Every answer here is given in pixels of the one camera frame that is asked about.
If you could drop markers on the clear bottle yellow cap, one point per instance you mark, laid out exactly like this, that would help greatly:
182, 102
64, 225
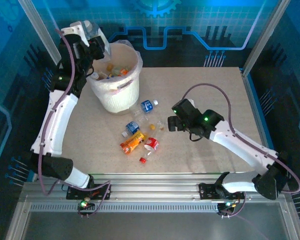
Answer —
152, 127

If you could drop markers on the red label cola bottle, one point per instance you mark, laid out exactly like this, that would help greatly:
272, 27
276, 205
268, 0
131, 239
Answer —
152, 144

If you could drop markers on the large blue label water bottle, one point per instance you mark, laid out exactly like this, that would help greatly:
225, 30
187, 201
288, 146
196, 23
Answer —
147, 106

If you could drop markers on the small blue label bottle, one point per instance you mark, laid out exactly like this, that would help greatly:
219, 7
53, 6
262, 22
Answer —
132, 127

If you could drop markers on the orange yellow label bottle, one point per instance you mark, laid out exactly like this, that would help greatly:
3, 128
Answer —
132, 142

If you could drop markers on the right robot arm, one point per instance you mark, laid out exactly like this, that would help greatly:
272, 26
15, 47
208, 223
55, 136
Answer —
240, 147

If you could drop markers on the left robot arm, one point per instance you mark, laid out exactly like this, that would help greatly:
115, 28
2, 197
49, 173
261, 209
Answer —
52, 130

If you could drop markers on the clear plastic bin liner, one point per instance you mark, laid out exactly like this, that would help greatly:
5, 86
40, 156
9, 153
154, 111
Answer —
130, 60

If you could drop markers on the white ribbed plastic bin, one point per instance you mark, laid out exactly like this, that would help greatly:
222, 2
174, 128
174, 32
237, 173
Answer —
120, 100

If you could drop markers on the small LED controller board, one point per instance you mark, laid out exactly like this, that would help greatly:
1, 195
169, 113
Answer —
84, 204
228, 205

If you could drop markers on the grey metal front panel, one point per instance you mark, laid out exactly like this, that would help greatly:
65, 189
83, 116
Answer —
150, 225

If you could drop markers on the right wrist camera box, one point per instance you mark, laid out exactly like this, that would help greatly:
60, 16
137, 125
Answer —
190, 100

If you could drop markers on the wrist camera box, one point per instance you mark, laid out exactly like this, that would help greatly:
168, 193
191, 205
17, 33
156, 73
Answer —
72, 28
190, 100

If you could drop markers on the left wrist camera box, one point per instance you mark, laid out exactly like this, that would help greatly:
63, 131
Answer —
72, 28

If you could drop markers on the aluminium frame post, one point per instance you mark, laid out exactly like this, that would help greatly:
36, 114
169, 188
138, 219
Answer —
43, 37
265, 32

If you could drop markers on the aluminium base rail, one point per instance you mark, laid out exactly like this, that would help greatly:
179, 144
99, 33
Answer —
152, 187

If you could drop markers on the aluminium table side rail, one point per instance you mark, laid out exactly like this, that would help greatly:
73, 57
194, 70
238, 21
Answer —
247, 85

